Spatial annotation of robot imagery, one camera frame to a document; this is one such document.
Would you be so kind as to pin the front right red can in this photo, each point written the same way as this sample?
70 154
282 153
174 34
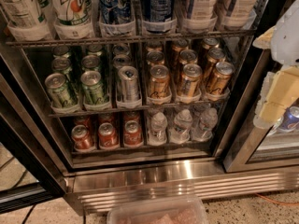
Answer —
132 133

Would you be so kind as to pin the second row left green can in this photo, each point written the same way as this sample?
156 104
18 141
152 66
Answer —
64 66

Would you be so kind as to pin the second row left gold can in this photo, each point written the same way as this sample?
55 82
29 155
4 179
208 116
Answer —
155 57

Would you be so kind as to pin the front middle gold can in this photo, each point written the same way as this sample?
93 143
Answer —
190 77

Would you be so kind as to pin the stainless steel fridge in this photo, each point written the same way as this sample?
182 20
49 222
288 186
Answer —
238 159

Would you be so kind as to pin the second row green can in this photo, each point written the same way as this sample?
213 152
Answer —
91 63
64 66

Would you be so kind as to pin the front middle red can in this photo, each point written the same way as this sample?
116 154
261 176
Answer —
108 138

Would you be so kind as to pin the white can rightmost on shelf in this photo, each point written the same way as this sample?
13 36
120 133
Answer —
238 2

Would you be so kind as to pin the middle water bottle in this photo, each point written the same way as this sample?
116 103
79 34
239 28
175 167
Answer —
180 129

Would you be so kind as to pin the front left gold can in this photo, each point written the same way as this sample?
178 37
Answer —
158 81

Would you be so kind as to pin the left water bottle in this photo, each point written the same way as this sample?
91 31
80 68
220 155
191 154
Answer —
157 127

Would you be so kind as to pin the open glass fridge door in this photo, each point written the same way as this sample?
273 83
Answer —
28 176

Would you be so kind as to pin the red can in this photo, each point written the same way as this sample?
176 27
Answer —
82 138
108 138
132 133

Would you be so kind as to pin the front left green can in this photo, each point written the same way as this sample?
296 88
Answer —
60 92

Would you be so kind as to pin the second row right gold can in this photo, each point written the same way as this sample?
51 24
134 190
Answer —
213 56

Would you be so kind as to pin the blue pepsi can with face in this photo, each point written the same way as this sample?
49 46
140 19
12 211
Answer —
116 12

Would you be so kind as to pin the white can on shelf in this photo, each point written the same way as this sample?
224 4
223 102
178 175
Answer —
198 9
238 2

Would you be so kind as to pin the second row silver can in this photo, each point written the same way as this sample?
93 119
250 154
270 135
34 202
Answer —
119 61

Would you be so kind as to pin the front silver can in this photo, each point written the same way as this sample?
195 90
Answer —
129 83

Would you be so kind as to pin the front right gold can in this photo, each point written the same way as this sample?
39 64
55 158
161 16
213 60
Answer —
219 78

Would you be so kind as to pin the dark blue pepsi can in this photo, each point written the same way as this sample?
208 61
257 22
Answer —
157 10

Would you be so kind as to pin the front left red can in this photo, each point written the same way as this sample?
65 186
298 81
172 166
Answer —
82 138

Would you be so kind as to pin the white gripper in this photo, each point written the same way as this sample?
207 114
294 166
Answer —
287 41

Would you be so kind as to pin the second row middle gold can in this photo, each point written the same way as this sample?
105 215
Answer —
185 56

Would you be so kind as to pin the second row gold can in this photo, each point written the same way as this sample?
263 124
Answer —
185 56
155 57
213 56

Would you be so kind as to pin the blue can behind right door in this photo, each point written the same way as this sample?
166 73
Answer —
290 120

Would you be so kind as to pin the clear plastic container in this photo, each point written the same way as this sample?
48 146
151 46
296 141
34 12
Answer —
182 209

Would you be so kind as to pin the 7up can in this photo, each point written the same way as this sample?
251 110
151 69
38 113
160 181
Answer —
72 12
27 13

